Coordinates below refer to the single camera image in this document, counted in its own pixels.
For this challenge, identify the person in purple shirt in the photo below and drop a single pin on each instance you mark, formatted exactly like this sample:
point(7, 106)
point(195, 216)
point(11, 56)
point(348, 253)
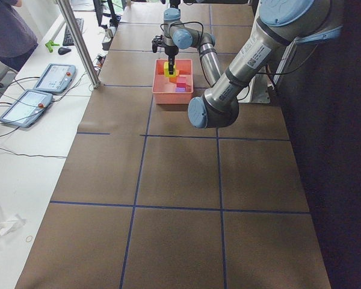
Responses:
point(17, 40)

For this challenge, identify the lower teach pendant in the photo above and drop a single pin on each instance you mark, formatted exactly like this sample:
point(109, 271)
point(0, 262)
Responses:
point(27, 108)

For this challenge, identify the purple foam block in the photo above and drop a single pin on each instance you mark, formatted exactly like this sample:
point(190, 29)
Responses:
point(180, 89)

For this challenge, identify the upper teach pendant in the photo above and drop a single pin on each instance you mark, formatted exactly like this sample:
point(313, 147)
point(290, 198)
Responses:
point(56, 78)

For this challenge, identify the brown paper table cover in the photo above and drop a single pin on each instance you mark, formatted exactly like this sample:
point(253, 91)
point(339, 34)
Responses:
point(145, 200)

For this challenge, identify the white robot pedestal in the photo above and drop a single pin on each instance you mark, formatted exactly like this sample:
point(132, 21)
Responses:
point(274, 69)

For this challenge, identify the crumpled white tissue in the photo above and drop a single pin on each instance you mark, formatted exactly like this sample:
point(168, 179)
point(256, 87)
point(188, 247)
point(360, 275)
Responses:
point(8, 226)

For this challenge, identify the black computer mouse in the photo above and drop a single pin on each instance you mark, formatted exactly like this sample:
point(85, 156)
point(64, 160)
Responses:
point(63, 50)

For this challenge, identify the aluminium frame post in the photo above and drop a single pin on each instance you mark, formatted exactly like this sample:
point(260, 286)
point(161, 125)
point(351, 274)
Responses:
point(70, 20)

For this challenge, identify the yellow-green foam block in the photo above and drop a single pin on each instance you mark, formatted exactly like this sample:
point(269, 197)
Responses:
point(176, 72)

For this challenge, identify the pink plastic bin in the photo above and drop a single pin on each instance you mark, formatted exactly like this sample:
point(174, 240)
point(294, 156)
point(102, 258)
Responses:
point(163, 88)

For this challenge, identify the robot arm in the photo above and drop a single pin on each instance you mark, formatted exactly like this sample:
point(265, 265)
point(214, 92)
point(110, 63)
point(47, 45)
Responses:
point(277, 24)

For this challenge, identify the teach pendant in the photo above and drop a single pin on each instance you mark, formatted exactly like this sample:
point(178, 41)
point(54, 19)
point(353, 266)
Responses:
point(56, 78)
point(27, 108)

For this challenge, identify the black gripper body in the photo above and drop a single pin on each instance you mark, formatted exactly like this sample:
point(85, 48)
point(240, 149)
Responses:
point(170, 51)

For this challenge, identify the green plastic tool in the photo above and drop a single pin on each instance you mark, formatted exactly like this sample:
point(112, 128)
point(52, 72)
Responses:
point(50, 45)

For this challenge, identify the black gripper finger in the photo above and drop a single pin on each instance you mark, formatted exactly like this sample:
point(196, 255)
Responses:
point(171, 63)
point(155, 46)

